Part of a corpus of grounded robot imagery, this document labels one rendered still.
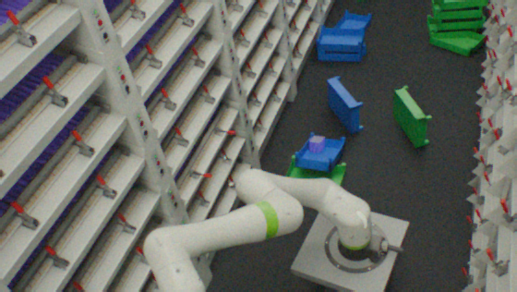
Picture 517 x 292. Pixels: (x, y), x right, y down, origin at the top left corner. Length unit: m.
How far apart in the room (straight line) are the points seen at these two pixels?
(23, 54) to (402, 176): 2.02
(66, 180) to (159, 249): 0.36
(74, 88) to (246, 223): 0.61
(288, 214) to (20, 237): 0.75
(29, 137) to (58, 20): 0.31
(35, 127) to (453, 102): 2.47
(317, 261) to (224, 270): 0.59
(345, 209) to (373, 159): 1.00
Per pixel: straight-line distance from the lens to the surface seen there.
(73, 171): 1.55
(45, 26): 1.43
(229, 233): 1.45
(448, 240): 2.57
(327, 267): 2.08
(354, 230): 1.92
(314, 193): 1.91
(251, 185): 1.67
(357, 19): 4.01
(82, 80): 1.53
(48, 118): 1.44
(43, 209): 1.49
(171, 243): 1.35
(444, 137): 3.04
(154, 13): 1.77
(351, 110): 2.91
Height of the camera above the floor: 2.08
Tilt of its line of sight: 44 degrees down
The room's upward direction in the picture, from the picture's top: 11 degrees counter-clockwise
